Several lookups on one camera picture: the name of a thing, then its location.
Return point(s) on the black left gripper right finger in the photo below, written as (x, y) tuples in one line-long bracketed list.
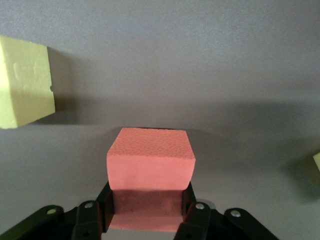
[(200, 222)]

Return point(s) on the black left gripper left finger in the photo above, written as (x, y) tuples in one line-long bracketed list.
[(85, 220)]

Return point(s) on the orange foam cube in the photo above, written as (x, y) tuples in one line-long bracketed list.
[(150, 162)]

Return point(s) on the yellow foam cube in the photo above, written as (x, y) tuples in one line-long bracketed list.
[(22, 82), (317, 162)]

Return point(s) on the brown paper table cover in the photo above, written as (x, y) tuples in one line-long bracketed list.
[(175, 62)]

